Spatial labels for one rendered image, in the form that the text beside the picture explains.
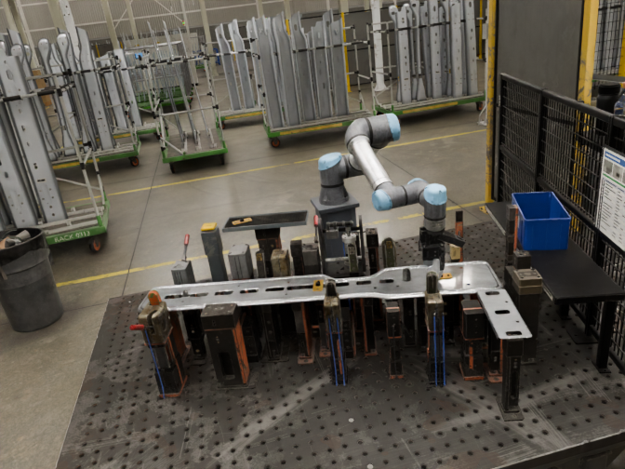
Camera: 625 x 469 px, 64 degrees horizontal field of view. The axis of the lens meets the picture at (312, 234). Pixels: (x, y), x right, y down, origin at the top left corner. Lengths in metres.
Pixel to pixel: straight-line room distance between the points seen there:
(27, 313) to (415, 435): 3.30
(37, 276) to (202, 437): 2.69
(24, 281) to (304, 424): 2.91
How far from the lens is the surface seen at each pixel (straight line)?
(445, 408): 1.84
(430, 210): 1.77
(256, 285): 2.03
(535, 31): 4.40
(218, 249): 2.29
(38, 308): 4.38
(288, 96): 8.80
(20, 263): 4.20
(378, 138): 2.08
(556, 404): 1.91
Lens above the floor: 1.95
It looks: 23 degrees down
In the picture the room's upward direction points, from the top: 7 degrees counter-clockwise
